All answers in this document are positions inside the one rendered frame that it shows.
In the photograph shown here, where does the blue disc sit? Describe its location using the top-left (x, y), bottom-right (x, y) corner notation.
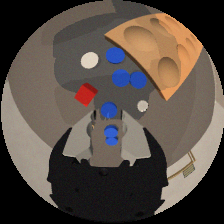
top-left (130, 72), bottom-right (147, 89)
top-left (112, 69), bottom-right (130, 87)
top-left (106, 47), bottom-right (125, 64)
top-left (101, 102), bottom-right (117, 118)
top-left (104, 125), bottom-right (118, 138)
top-left (106, 137), bottom-right (118, 145)

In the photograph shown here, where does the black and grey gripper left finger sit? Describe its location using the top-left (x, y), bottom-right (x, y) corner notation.
top-left (47, 110), bottom-right (96, 183)

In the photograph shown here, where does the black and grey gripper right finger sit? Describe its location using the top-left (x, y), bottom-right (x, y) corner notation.
top-left (120, 110), bottom-right (169, 188)

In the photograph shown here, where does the red block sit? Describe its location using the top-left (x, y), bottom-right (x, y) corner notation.
top-left (74, 83), bottom-right (98, 107)

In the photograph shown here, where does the orange tray with round pockets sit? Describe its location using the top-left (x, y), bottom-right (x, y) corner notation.
top-left (104, 13), bottom-right (203, 101)

